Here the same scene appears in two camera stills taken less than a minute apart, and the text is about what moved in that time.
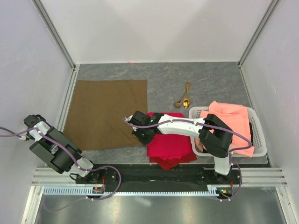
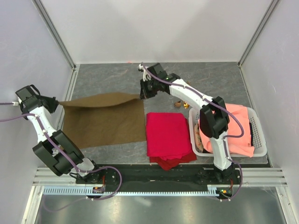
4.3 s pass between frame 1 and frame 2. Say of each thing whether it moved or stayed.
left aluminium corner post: stayed
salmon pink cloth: stayed
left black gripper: moved
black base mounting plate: stayed
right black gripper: moved
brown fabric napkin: moved
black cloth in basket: stayed
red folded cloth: stayed
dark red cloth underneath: stayed
